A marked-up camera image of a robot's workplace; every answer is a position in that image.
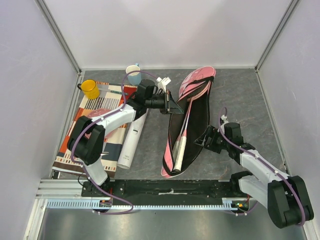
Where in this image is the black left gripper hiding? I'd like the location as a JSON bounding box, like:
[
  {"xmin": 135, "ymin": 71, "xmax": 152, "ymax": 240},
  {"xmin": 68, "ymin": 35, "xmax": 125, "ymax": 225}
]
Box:
[{"xmin": 145, "ymin": 90, "xmax": 184, "ymax": 115}]

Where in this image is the pink sport racket bag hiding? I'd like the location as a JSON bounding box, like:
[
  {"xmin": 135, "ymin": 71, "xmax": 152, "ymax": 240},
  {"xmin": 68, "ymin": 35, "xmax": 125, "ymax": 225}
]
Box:
[{"xmin": 161, "ymin": 66, "xmax": 216, "ymax": 179}]

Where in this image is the pink badminton racket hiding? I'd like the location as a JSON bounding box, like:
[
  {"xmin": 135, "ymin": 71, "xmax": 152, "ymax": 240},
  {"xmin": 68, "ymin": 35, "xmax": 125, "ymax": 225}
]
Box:
[
  {"xmin": 173, "ymin": 99, "xmax": 193, "ymax": 173},
  {"xmin": 172, "ymin": 86, "xmax": 204, "ymax": 173}
]

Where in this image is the white shuttlecock tube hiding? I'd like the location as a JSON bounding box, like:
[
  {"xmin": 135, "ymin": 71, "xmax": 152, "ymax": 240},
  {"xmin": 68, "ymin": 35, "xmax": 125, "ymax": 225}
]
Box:
[{"xmin": 117, "ymin": 111, "xmax": 148, "ymax": 170}]

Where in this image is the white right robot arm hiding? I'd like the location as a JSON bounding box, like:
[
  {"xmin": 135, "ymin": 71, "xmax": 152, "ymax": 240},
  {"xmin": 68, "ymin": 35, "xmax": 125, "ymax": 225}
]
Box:
[{"xmin": 194, "ymin": 122, "xmax": 315, "ymax": 229}]

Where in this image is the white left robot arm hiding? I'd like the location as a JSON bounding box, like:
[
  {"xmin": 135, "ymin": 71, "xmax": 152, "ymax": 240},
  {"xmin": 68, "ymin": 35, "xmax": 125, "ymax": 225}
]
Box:
[{"xmin": 67, "ymin": 79, "xmax": 184, "ymax": 197}]

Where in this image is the light blue mug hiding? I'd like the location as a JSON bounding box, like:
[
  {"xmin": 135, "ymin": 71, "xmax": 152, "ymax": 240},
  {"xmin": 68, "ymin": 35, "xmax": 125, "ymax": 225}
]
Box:
[{"xmin": 125, "ymin": 63, "xmax": 142, "ymax": 86}]

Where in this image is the colourful patchwork placemat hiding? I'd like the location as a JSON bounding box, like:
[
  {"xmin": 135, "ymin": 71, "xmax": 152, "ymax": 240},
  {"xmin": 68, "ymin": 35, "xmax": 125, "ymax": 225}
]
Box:
[{"xmin": 52, "ymin": 81, "xmax": 128, "ymax": 177}]

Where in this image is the pink dotted plate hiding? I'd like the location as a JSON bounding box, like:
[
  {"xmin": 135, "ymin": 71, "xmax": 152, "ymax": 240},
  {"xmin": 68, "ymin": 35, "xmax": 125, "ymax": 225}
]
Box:
[{"xmin": 86, "ymin": 108, "xmax": 115, "ymax": 139}]

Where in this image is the metal spoon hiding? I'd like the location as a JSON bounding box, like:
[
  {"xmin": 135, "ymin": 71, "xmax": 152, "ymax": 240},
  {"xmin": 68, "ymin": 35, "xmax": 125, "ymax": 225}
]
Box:
[{"xmin": 100, "ymin": 151, "xmax": 109, "ymax": 156}]

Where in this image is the yellow enamel mug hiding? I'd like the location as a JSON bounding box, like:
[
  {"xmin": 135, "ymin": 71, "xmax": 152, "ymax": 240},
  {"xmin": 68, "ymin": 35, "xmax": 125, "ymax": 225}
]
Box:
[{"xmin": 77, "ymin": 79, "xmax": 100, "ymax": 100}]

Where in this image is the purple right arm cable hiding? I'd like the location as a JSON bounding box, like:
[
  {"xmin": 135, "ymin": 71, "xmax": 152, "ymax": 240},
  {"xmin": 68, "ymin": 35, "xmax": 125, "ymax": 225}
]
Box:
[{"xmin": 218, "ymin": 107, "xmax": 310, "ymax": 227}]

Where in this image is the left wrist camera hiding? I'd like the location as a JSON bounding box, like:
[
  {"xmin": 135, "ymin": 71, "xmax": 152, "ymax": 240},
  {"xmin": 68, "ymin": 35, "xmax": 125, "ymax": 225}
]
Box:
[{"xmin": 156, "ymin": 77, "xmax": 171, "ymax": 93}]

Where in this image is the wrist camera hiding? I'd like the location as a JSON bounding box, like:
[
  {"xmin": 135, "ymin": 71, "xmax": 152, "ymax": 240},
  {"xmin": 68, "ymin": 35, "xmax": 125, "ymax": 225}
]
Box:
[
  {"xmin": 219, "ymin": 114, "xmax": 229, "ymax": 125},
  {"xmin": 156, "ymin": 77, "xmax": 171, "ymax": 93}
]

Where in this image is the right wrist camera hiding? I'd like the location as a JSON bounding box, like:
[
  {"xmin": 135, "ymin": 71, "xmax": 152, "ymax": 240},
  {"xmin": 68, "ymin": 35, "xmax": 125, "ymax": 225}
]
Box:
[{"xmin": 219, "ymin": 114, "xmax": 229, "ymax": 125}]

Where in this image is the white slotted cable duct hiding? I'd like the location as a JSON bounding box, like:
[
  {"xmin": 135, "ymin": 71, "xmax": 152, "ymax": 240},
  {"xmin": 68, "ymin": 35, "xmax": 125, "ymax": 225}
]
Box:
[{"xmin": 46, "ymin": 199, "xmax": 238, "ymax": 211}]

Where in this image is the aluminium frame post left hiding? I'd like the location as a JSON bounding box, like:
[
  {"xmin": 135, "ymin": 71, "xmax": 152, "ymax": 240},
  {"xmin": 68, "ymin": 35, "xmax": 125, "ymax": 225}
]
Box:
[{"xmin": 35, "ymin": 0, "xmax": 82, "ymax": 75}]

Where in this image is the aluminium frame post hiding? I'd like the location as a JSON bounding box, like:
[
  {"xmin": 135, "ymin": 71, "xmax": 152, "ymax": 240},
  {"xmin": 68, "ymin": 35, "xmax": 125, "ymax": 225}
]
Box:
[
  {"xmin": 35, "ymin": 0, "xmax": 82, "ymax": 75},
  {"xmin": 254, "ymin": 0, "xmax": 300, "ymax": 73}
]

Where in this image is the aluminium frame post right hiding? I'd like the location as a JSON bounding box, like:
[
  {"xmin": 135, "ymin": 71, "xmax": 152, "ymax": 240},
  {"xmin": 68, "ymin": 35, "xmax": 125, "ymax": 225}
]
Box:
[{"xmin": 254, "ymin": 0, "xmax": 300, "ymax": 73}]

